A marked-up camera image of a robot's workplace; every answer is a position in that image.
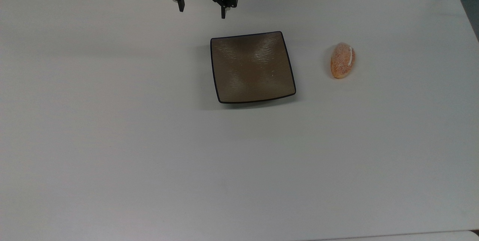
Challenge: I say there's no orange oval bread roll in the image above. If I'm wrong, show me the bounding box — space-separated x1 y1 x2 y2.
330 42 356 79

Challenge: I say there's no brown square ceramic plate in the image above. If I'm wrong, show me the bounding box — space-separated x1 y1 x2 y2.
210 31 297 104

